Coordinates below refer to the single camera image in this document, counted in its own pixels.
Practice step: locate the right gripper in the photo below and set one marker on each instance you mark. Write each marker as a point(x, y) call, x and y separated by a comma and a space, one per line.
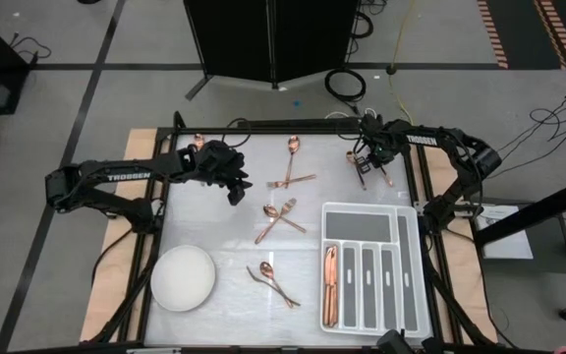
point(379, 135)

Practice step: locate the copper fork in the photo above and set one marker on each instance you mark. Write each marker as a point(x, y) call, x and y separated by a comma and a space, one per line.
point(268, 229)
point(387, 179)
point(256, 277)
point(298, 179)

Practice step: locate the white cutlery organizer tray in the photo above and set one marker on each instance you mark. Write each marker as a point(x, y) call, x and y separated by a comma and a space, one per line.
point(361, 226)

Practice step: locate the black folding partition screen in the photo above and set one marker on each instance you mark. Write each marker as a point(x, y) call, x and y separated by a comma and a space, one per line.
point(239, 39)

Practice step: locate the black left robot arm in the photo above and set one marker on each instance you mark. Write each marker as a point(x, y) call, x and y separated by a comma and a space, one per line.
point(126, 176)

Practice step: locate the plywood base board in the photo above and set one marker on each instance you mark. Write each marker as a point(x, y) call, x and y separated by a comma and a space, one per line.
point(111, 275)

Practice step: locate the copper spoon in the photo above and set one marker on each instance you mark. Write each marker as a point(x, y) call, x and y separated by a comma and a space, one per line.
point(266, 269)
point(350, 157)
point(269, 211)
point(293, 144)
point(198, 141)

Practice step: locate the copper knife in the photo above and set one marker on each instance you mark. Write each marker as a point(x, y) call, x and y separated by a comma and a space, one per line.
point(334, 275)
point(327, 295)

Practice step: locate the black rounded object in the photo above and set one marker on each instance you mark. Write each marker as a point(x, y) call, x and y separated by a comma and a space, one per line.
point(393, 341)

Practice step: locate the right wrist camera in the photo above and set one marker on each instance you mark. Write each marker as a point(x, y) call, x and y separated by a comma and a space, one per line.
point(358, 164)

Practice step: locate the white round plate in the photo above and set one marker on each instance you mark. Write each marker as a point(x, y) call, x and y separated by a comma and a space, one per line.
point(183, 277)

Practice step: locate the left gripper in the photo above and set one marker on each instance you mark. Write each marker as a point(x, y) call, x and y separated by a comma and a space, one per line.
point(219, 162)

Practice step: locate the grey base plate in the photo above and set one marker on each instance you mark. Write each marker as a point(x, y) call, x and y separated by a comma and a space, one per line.
point(553, 255)

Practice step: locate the black metal stand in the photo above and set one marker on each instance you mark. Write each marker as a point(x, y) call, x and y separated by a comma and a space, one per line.
point(533, 211)

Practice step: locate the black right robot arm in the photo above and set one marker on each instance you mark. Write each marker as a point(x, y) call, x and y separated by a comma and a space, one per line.
point(450, 142)

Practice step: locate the white paper sheet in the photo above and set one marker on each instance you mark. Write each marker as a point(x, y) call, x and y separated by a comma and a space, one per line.
point(504, 246)

